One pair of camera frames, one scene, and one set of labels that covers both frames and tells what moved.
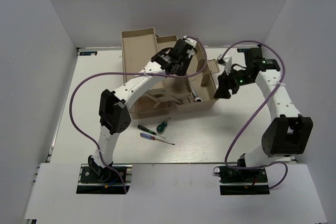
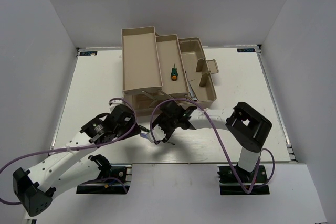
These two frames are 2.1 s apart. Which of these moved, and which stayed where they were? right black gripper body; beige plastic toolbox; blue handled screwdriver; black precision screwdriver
Moved: right black gripper body
Stayed: black precision screwdriver; beige plastic toolbox; blue handled screwdriver
